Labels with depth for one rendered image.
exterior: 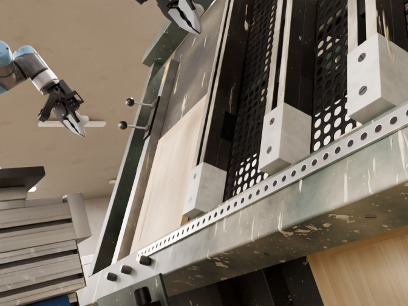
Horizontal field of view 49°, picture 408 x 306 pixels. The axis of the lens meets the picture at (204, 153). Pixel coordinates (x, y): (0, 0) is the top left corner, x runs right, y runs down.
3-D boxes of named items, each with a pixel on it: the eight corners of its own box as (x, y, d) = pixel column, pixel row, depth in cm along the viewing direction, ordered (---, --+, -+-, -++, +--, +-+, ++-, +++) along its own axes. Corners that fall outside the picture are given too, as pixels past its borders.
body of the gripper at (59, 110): (85, 102, 157) (64, 75, 156) (68, 113, 151) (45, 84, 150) (77, 112, 163) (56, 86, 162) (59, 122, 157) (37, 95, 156)
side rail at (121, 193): (113, 285, 178) (87, 277, 174) (168, 76, 235) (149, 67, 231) (118, 283, 173) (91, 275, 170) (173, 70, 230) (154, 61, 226)
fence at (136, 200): (121, 269, 157) (110, 266, 155) (173, 67, 205) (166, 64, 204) (126, 267, 153) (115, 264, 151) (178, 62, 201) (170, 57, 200)
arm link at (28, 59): (10, 61, 156) (30, 49, 159) (30, 86, 157) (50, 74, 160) (8, 52, 149) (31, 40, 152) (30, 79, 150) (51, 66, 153)
